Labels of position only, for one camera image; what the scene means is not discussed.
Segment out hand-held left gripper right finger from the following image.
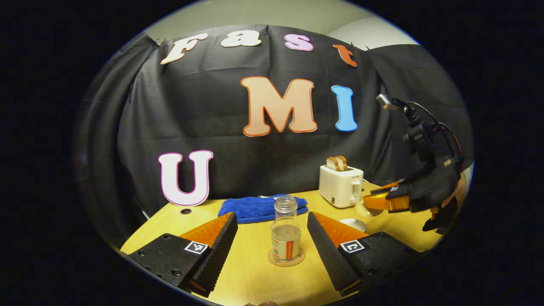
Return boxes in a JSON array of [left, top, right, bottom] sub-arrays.
[[307, 211, 425, 297]]

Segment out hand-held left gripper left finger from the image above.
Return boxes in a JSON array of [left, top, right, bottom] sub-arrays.
[[127, 212, 238, 298]]

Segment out round cork coaster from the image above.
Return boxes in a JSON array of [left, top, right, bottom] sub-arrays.
[[267, 248, 306, 267]]

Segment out white teacup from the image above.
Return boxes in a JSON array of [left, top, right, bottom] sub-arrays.
[[339, 218, 367, 233]]

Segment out clear plastic water bottle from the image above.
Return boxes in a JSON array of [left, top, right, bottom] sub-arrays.
[[271, 195, 302, 262]]

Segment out white toaster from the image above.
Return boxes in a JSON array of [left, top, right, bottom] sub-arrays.
[[318, 165, 364, 209]]

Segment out blue towel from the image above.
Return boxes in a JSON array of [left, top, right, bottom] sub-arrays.
[[218, 195, 309, 224]]

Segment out black backdrop cloth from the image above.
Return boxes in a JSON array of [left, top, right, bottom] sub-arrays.
[[74, 25, 474, 247]]

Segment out black cable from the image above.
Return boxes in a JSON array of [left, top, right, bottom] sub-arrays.
[[407, 101, 454, 160]]

